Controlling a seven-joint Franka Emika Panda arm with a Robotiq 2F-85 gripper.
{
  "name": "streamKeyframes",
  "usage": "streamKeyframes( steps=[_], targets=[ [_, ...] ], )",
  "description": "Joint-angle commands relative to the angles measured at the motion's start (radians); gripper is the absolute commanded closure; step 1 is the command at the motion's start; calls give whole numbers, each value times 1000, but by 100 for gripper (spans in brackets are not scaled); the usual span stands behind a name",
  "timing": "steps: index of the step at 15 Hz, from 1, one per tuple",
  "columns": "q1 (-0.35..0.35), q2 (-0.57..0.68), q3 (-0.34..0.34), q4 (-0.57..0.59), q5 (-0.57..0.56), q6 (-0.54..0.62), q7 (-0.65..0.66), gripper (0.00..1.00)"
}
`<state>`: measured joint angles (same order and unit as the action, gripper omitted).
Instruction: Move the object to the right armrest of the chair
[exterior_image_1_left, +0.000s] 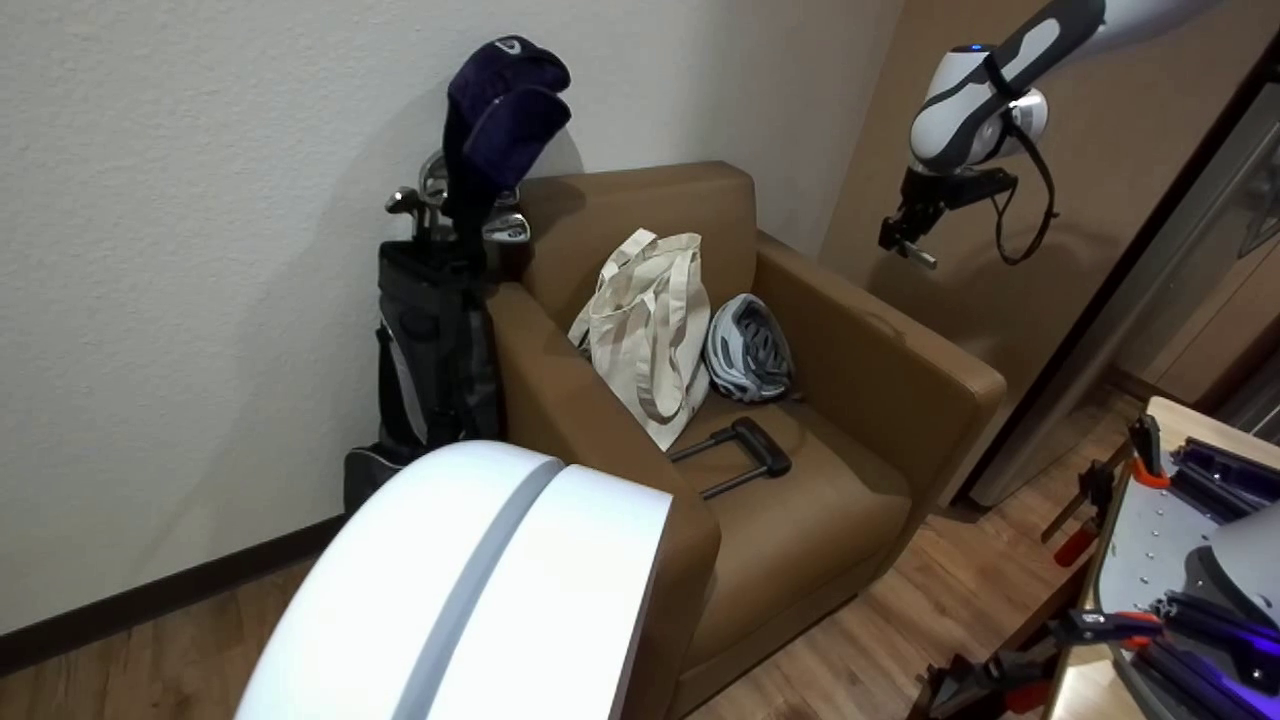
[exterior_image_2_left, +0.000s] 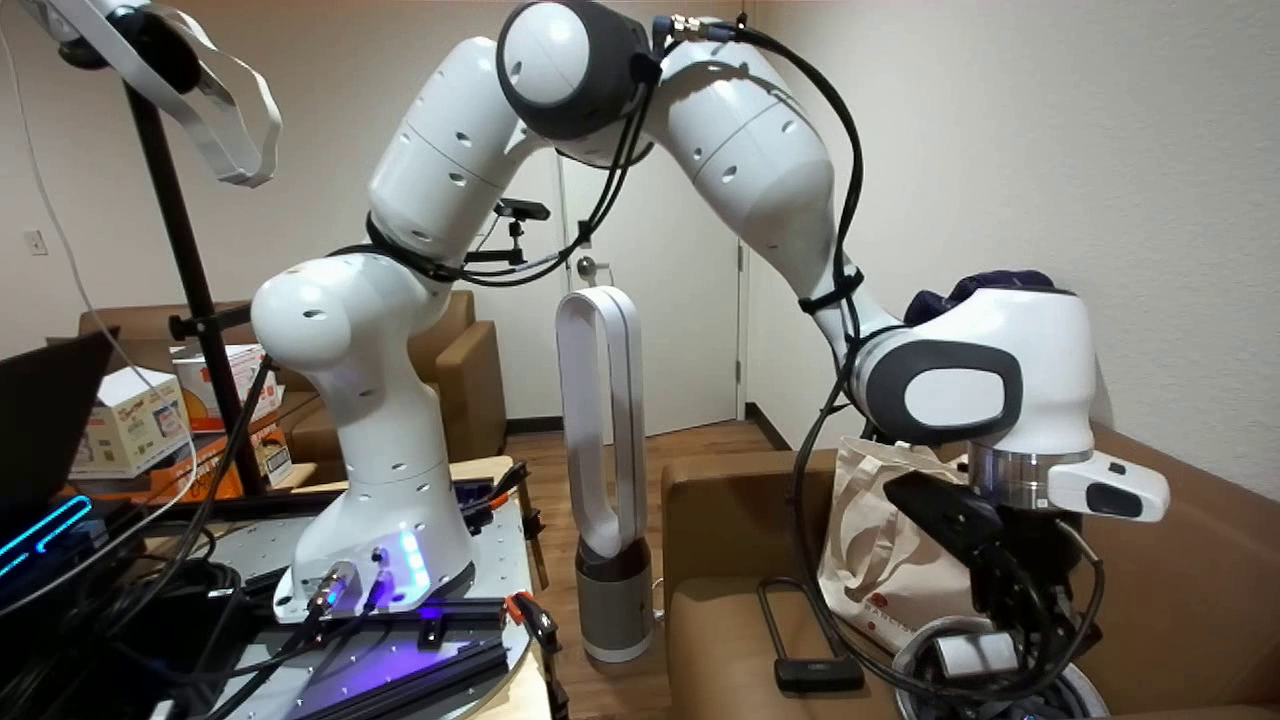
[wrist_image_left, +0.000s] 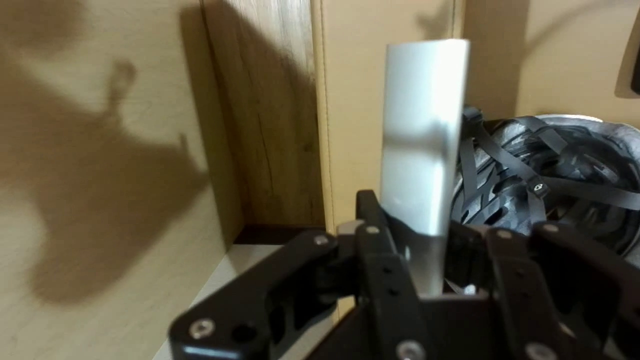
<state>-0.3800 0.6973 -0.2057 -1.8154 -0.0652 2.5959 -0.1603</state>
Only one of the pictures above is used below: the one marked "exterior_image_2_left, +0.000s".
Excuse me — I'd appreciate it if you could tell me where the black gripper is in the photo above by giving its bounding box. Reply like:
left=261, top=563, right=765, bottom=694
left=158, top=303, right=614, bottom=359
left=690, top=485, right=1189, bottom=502
left=967, top=507, right=1087, bottom=679

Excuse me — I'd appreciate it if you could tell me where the white and black bicycle helmet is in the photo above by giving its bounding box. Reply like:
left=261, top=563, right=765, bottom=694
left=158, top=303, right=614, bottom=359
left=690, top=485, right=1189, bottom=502
left=890, top=622, right=1114, bottom=720

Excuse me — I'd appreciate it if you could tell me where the cream canvas tote bag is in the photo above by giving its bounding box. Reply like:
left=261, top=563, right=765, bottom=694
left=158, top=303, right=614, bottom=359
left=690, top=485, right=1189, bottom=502
left=811, top=445, right=1002, bottom=658

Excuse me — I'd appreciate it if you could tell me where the brown armchair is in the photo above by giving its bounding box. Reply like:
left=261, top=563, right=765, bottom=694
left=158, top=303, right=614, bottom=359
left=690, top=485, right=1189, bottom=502
left=660, top=421, right=1280, bottom=720

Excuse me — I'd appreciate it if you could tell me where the white bladeless tower fan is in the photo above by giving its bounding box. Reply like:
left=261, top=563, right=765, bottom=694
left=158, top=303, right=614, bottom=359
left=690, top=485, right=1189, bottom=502
left=551, top=279, right=660, bottom=670

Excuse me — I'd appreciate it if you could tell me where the white and red cardboard box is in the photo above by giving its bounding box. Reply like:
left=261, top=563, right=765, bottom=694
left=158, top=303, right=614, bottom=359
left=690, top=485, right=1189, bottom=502
left=167, top=340, right=286, bottom=431

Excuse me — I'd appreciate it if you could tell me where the white printed cardboard box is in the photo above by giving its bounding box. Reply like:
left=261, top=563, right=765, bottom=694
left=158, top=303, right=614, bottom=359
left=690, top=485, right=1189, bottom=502
left=67, top=363, right=193, bottom=490

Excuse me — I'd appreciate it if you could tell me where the white stand-mounted light panel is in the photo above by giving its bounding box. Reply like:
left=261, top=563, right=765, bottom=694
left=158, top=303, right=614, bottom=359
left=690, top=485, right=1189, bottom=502
left=48, top=0, right=287, bottom=194

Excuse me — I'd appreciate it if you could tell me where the black laptop with blue light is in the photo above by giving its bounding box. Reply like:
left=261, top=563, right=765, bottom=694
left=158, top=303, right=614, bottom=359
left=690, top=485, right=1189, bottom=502
left=0, top=328, right=152, bottom=616

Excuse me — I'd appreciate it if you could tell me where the black wrist cable bracket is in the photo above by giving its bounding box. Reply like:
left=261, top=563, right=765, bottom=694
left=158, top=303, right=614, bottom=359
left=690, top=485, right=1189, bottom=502
left=883, top=468, right=1007, bottom=571

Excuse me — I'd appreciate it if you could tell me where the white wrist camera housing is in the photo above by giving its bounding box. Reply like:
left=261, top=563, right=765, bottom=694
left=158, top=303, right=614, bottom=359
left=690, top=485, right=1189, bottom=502
left=1044, top=448, right=1175, bottom=530

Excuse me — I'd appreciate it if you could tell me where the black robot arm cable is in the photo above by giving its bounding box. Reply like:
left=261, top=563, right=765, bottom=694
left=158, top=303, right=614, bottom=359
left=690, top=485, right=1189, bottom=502
left=584, top=9, right=1114, bottom=712

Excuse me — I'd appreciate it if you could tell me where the black table cable bundle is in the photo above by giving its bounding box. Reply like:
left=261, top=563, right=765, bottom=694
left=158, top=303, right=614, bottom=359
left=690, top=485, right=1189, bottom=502
left=76, top=513, right=315, bottom=720

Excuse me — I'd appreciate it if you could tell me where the black camera stand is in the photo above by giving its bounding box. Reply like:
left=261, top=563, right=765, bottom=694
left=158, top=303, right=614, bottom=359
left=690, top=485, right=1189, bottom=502
left=119, top=80, right=558, bottom=507

